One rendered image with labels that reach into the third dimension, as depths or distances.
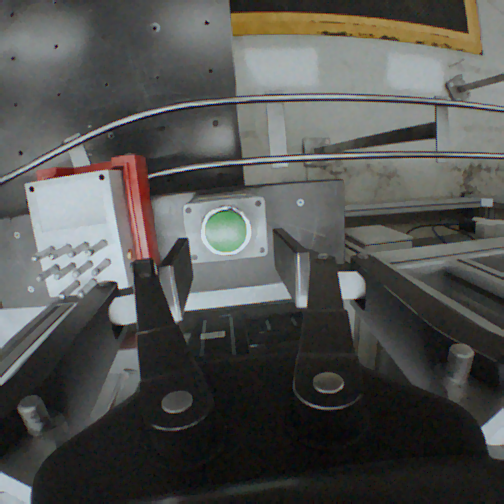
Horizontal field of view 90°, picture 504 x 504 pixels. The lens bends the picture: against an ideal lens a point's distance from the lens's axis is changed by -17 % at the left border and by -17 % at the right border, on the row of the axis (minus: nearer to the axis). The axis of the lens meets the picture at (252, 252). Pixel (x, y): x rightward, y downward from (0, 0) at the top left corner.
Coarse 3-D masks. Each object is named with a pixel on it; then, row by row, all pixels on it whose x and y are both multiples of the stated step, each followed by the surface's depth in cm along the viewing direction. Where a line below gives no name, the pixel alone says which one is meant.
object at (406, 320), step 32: (352, 256) 14; (384, 288) 10; (416, 288) 10; (384, 320) 10; (416, 320) 8; (448, 320) 8; (416, 352) 8; (448, 352) 7; (480, 352) 6; (416, 384) 8
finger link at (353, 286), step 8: (312, 256) 17; (344, 264) 15; (344, 272) 14; (352, 272) 14; (344, 280) 14; (352, 280) 14; (360, 280) 14; (344, 288) 14; (352, 288) 14; (360, 288) 14; (344, 296) 14; (352, 296) 14; (360, 296) 14
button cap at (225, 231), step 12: (216, 216) 27; (228, 216) 27; (240, 216) 28; (216, 228) 28; (228, 228) 28; (240, 228) 28; (216, 240) 28; (228, 240) 28; (240, 240) 28; (228, 252) 28
